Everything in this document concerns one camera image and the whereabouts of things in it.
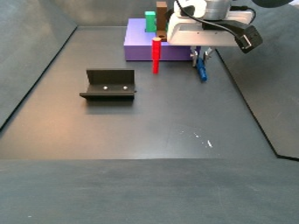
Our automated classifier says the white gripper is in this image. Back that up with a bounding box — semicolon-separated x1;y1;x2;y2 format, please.
167;0;254;67

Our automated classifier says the blue stepped peg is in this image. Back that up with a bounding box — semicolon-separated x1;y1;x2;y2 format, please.
197;58;209;82

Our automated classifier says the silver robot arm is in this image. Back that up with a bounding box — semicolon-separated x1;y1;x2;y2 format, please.
167;0;254;65

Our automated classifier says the black angle fixture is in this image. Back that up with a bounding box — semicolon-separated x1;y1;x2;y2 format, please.
79;68;137;100

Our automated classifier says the red stepped peg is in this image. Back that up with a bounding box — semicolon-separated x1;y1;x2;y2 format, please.
153;37;162;74

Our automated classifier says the purple base block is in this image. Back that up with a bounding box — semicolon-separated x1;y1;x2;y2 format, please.
125;18;193;61

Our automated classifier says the green U-shaped block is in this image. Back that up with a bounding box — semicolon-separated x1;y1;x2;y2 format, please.
145;11;167;32

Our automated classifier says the black camera cable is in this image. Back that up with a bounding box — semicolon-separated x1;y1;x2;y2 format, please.
173;0;258;33

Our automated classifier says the brown L-shaped bracket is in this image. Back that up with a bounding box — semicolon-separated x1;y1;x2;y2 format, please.
155;1;173;42

